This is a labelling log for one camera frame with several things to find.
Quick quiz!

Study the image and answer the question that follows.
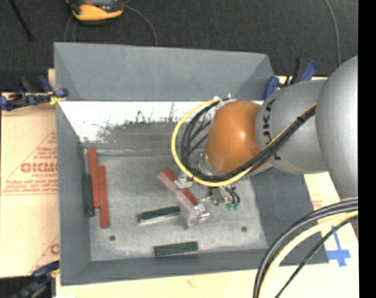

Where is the red-brown flat block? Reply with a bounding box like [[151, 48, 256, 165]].
[[88, 147, 101, 208], [97, 165, 111, 229], [158, 166, 198, 207]]

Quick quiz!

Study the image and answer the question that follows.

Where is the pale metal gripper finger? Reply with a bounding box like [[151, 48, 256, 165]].
[[179, 204, 211, 229], [174, 174, 194, 189]]

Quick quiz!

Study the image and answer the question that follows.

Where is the dark green flat block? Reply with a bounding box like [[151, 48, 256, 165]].
[[137, 205, 182, 225], [153, 241, 199, 258], [81, 173, 96, 219]]

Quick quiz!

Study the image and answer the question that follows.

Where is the grey metal bin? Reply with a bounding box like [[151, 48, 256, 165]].
[[53, 42, 329, 286]]

